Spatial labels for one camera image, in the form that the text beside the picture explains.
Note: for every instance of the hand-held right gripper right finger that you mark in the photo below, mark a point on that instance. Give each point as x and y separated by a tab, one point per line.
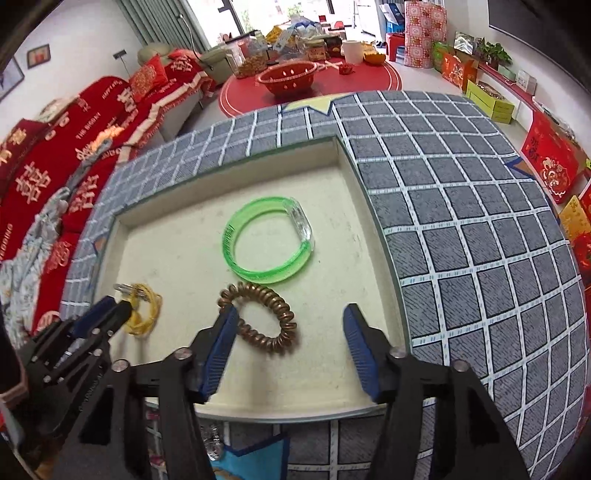
362	350

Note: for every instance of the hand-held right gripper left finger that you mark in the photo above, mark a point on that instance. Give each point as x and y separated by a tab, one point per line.
221	350

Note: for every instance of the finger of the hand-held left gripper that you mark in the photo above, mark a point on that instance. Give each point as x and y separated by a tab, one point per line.
113	318
92	314

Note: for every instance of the cream jewelry tray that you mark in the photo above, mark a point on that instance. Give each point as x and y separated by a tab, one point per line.
184	258

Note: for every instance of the pale floral cloth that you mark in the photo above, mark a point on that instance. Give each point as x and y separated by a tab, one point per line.
37	240

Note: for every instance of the clear plastic item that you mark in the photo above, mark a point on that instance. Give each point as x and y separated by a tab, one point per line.
213	445

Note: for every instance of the green translucent bangle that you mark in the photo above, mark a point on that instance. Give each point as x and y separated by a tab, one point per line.
229	240

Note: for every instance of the grey twisted cloth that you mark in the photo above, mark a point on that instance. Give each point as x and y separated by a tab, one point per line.
90	161

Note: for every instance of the grey checked cloth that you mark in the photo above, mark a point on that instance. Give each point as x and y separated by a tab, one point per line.
461	230

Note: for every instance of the red printed sofa cover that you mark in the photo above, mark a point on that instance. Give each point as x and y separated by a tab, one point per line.
55	152

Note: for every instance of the red embroidered cushion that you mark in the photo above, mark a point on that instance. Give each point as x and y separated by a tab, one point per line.
147	78

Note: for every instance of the yellow gift box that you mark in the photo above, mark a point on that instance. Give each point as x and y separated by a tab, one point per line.
575	219

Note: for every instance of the red printed cushion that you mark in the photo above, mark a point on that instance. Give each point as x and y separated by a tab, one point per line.
184	67

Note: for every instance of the round red table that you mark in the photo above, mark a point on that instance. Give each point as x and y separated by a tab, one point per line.
360	83

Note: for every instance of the large red gift box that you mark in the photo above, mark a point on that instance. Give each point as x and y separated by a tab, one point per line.
551	159

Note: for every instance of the beige armchair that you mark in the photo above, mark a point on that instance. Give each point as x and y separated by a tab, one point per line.
217	62

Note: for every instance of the stack of yellow-green boxes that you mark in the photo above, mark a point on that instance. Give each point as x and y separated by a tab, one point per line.
491	104

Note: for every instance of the red plastic colander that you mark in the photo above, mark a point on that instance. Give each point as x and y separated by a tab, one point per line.
288	78

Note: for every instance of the small red ornament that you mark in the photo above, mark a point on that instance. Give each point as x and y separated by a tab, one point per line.
346	69

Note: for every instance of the tub of nuts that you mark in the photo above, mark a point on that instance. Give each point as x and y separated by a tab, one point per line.
249	62

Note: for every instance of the bowl of orange fruit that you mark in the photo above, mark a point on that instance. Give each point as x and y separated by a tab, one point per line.
374	57

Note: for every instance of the orange red gift box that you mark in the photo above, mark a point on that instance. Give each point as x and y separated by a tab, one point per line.
459	69

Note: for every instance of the green curtain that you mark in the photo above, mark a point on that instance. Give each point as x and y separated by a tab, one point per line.
157	23

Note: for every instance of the white paper roll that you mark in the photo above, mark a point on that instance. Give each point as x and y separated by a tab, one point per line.
353	51

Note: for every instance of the clear snack jar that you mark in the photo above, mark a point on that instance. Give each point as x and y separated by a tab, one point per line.
315	50

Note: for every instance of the dark snack jar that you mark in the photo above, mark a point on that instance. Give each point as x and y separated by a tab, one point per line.
333	47

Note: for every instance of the red plastic stool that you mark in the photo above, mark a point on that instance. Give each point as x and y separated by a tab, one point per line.
395	46

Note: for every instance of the green gift box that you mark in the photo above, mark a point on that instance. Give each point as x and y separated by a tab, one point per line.
439	53

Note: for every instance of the small white box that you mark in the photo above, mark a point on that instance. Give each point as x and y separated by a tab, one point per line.
526	82

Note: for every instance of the pile of snack packets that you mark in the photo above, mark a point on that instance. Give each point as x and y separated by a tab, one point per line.
300	32

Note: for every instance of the potted green plant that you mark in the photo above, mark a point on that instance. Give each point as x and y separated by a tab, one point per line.
496	53

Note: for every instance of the blue cardboard boxes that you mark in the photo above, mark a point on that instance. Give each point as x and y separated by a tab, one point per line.
392	16

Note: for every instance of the large dark picture frame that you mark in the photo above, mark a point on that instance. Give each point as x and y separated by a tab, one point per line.
10	78

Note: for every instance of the small red picture frame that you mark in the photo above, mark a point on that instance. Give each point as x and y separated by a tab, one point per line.
38	56

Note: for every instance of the black wall television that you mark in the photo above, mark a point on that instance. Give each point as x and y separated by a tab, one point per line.
545	23

